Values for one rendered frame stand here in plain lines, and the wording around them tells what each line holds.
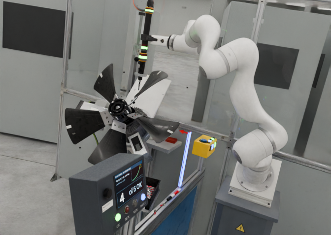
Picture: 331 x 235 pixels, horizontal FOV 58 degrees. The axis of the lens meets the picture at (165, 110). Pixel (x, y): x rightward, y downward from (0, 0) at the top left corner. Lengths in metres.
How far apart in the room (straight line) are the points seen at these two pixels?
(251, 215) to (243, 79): 0.72
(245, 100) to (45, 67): 3.17
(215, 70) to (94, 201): 0.60
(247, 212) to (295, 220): 0.91
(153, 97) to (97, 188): 1.25
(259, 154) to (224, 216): 0.48
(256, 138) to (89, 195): 0.69
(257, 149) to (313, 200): 1.18
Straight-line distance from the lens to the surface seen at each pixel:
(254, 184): 1.62
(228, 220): 1.63
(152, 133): 1.61
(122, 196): 0.99
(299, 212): 2.41
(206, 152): 1.85
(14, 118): 4.39
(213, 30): 1.15
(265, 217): 1.57
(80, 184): 0.93
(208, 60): 1.09
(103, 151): 1.68
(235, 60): 1.12
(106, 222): 0.95
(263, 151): 1.26
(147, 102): 2.04
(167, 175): 2.60
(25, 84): 4.19
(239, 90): 1.16
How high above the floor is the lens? 1.69
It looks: 15 degrees down
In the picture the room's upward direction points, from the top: 9 degrees clockwise
